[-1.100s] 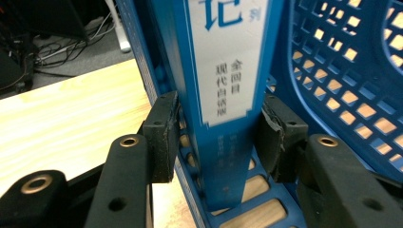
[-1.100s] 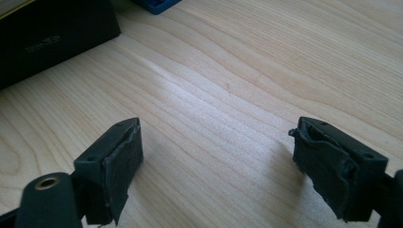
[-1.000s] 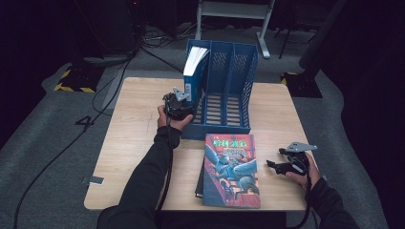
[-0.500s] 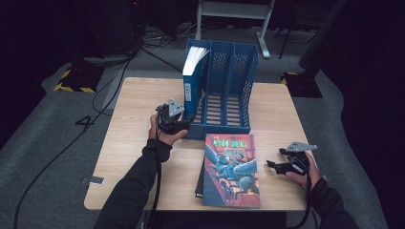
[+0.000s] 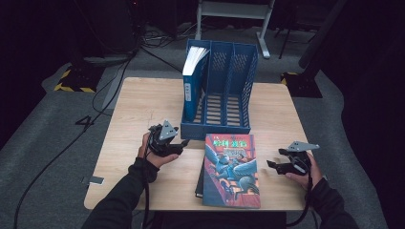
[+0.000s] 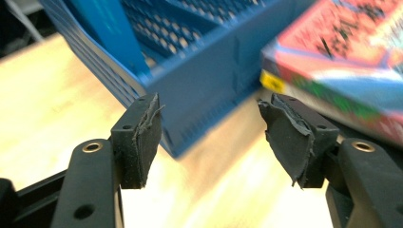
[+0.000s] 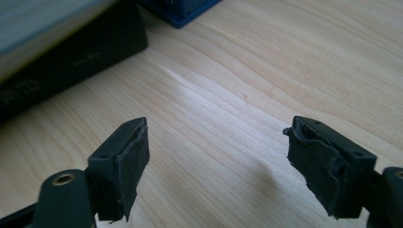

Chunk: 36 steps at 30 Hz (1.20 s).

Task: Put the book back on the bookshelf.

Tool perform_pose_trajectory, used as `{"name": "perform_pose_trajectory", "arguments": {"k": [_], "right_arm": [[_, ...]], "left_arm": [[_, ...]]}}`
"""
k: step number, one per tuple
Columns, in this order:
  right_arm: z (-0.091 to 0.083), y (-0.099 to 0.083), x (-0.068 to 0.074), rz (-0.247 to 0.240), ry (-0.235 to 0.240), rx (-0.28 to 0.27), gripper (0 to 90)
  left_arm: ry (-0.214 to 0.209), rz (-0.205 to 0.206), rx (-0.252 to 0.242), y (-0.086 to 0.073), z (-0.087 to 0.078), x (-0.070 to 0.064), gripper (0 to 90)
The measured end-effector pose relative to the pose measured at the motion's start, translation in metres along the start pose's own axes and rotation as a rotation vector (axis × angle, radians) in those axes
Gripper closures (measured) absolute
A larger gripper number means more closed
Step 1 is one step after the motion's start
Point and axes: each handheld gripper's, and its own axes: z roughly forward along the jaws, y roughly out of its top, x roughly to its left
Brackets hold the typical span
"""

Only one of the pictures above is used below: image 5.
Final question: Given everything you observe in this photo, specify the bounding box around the person's left hand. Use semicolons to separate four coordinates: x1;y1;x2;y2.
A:
137;132;181;169

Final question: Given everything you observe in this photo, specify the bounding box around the white metal stand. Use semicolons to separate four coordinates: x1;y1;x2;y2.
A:
194;0;276;60

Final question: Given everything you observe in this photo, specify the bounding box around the grey floor plate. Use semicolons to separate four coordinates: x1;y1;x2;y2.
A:
83;53;135;66

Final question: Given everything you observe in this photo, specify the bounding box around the thick black floor cable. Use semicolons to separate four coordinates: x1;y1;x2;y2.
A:
12;47;141;229

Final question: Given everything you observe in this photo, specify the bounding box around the grey table leg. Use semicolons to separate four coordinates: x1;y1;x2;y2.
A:
102;75;128;111

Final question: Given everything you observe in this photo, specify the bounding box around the bundle of floor cables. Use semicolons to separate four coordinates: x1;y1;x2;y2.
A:
139;22;199;49

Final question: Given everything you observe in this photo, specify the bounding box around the metal table bracket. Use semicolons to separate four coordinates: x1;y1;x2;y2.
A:
80;176;105;186

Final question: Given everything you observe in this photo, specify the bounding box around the red illustrated book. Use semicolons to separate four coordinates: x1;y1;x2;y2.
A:
202;133;262;210

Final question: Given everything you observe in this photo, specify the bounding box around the black book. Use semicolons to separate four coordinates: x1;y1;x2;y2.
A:
194;158;206;198

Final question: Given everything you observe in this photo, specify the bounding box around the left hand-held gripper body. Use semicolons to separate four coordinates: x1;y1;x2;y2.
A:
147;119;180;157

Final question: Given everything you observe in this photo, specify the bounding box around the thin black floor cable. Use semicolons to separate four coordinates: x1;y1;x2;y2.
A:
91;58;132;117

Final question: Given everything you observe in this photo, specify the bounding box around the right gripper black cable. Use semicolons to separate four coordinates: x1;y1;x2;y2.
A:
286;152;314;228

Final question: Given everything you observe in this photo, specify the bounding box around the blue file rack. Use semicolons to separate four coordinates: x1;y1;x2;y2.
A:
180;38;260;141

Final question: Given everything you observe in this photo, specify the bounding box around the yellow black striped base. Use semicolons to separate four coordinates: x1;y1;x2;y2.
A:
53;65;103;94
280;71;323;99

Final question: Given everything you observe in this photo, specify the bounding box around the blue book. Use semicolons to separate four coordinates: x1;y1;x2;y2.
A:
181;46;211;123

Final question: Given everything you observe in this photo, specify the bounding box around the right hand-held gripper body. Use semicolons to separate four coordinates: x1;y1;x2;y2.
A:
278;140;320;177

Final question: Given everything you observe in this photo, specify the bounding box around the black equipment case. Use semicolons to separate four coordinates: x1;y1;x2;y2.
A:
73;0;138;55

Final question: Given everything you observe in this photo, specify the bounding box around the person's right hand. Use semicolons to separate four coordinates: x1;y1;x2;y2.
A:
285;152;325;191

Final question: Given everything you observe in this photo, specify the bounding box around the dark slanted pole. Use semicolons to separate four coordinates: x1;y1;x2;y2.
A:
298;0;348;70

